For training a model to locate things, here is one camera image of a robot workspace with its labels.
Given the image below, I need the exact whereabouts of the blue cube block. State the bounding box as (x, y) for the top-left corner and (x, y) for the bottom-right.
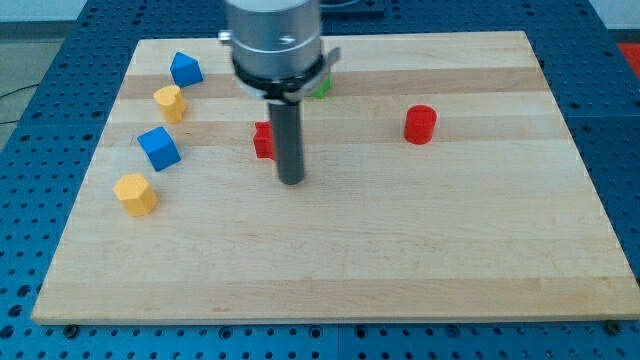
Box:
(137, 126), (181, 172)

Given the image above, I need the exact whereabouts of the red cylinder block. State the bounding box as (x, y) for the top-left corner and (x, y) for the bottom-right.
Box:
(403, 104), (437, 145)

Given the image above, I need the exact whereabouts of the blue pentagon block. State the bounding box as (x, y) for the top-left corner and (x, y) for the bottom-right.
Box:
(170, 52), (203, 88)

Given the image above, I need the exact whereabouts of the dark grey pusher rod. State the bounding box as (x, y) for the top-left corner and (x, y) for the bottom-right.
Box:
(268, 103), (305, 185)

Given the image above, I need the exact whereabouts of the red star block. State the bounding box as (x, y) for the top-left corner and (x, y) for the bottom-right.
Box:
(253, 121), (275, 160)

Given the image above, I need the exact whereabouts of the yellow hexagon block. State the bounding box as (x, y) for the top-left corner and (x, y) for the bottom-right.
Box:
(113, 173), (159, 217)

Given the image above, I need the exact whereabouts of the green block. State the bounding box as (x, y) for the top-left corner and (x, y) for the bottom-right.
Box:
(311, 74), (331, 99)

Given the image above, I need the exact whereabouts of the wooden board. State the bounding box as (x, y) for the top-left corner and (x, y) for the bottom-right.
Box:
(32, 31), (639, 325)

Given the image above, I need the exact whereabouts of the black cable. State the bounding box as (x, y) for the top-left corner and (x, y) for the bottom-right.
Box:
(0, 82), (40, 126)

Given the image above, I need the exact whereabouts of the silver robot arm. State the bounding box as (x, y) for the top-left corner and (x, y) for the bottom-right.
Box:
(219, 0), (341, 185)

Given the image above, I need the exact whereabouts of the yellow heart block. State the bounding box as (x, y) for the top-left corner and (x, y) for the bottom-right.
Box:
(153, 85), (187, 124)

